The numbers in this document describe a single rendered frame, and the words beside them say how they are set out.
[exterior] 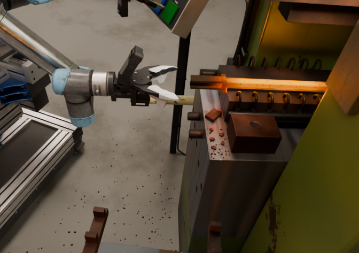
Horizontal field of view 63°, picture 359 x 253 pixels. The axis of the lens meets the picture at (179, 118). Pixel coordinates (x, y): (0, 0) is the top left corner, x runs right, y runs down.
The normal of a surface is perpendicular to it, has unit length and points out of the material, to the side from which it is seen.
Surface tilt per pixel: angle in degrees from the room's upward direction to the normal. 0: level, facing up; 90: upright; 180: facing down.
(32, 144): 0
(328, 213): 90
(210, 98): 0
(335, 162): 90
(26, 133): 0
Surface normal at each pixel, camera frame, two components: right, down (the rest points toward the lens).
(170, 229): 0.08, -0.72
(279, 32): 0.04, 0.69
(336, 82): -1.00, -0.04
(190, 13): 0.45, 0.64
